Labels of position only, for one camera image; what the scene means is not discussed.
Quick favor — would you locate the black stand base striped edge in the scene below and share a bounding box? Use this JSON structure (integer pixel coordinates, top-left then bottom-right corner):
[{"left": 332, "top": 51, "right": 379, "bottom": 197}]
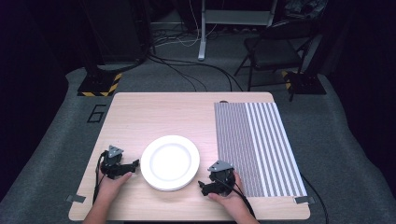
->
[
  {"left": 281, "top": 70, "right": 328, "bottom": 95},
  {"left": 77, "top": 71, "right": 123, "bottom": 98}
]

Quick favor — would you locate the right hand-held gripper cable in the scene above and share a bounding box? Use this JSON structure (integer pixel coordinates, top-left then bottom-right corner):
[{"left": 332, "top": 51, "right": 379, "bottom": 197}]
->
[{"left": 218, "top": 177, "right": 257, "bottom": 219}]

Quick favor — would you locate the person's left hand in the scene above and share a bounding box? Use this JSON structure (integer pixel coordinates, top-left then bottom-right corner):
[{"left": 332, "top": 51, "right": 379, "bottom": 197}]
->
[{"left": 98, "top": 172, "right": 134, "bottom": 201}]

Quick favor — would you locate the person's right hand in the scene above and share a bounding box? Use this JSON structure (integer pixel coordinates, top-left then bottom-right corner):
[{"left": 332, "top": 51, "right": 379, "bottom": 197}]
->
[{"left": 207, "top": 172, "right": 250, "bottom": 217}]

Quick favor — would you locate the white plate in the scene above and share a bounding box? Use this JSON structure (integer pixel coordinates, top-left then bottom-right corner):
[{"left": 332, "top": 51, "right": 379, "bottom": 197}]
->
[{"left": 139, "top": 134, "right": 201, "bottom": 192}]

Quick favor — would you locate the left hand-held gripper cable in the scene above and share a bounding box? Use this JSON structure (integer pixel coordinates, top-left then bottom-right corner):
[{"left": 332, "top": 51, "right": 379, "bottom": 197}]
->
[{"left": 92, "top": 150, "right": 108, "bottom": 205}]

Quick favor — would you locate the white metal stand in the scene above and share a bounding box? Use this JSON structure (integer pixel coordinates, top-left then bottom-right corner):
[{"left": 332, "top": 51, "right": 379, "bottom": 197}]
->
[{"left": 197, "top": 0, "right": 278, "bottom": 62}]

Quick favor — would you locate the black floor cable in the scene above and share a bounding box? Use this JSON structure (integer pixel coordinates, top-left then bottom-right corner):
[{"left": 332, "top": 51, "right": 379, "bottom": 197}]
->
[
  {"left": 300, "top": 173, "right": 330, "bottom": 224},
  {"left": 146, "top": 52, "right": 245, "bottom": 93}
]

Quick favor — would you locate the black folding chair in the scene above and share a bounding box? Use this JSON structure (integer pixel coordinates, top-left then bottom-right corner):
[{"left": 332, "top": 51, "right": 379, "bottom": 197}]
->
[{"left": 233, "top": 20, "right": 316, "bottom": 92}]

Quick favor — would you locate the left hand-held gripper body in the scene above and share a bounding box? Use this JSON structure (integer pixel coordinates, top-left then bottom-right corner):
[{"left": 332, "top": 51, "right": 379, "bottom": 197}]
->
[{"left": 100, "top": 145, "right": 134, "bottom": 180}]

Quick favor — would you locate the hand-held gripper cable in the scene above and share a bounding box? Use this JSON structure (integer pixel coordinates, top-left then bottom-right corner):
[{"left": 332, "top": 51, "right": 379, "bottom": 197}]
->
[
  {"left": 218, "top": 177, "right": 257, "bottom": 219},
  {"left": 92, "top": 150, "right": 108, "bottom": 205}
]

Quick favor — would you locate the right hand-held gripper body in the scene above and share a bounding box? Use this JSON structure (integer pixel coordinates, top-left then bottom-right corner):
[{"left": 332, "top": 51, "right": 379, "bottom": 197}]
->
[{"left": 207, "top": 160, "right": 237, "bottom": 197}]

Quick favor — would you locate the striped woven placemat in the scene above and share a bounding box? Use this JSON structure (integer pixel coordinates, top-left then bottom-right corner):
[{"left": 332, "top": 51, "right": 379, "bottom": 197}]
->
[{"left": 213, "top": 101, "right": 309, "bottom": 198}]

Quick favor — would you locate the grey tape piece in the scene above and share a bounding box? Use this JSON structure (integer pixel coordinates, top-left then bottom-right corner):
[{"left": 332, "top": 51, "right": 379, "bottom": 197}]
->
[
  {"left": 65, "top": 193, "right": 87, "bottom": 204},
  {"left": 293, "top": 195, "right": 316, "bottom": 205}
]

